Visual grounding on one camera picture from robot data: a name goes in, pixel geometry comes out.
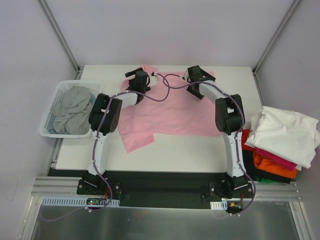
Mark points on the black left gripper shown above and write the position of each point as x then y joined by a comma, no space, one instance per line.
133,73

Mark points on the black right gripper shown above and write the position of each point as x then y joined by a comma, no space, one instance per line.
204,74

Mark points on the pink t shirt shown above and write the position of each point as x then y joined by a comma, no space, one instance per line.
169,109

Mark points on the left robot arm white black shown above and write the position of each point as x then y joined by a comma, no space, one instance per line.
104,119

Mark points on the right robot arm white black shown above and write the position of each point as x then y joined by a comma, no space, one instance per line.
229,120

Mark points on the red t shirt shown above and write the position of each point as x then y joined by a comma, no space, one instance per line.
244,137

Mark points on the grey t shirt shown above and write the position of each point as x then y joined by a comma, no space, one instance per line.
72,107

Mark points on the white plastic laundry basket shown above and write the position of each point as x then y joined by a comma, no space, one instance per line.
67,115

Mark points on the black t shirt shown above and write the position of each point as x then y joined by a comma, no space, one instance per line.
252,171

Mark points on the magenta t shirt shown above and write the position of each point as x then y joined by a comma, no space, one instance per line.
276,159

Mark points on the light blue t shirt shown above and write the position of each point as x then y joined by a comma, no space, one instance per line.
51,128

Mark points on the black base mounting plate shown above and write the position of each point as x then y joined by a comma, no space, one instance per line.
173,190

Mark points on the orange t shirt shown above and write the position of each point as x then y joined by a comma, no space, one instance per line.
267,165

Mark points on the green t shirt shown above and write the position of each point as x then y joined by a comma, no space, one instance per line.
264,180

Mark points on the white t shirt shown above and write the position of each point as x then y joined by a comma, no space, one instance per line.
290,135

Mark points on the left aluminium frame post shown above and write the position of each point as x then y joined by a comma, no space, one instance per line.
59,35

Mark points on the aluminium frame post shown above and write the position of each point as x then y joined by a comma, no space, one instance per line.
59,35
275,36

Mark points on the right slotted cable duct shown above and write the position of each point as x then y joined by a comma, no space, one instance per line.
219,205

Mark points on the slotted cable duct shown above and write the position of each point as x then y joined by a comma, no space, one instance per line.
219,205
79,202

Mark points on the left slotted cable duct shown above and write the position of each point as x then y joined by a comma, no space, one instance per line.
79,202

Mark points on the right aluminium frame post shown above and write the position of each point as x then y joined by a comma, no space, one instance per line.
275,36

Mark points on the aluminium front rail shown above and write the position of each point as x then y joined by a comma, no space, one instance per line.
67,186

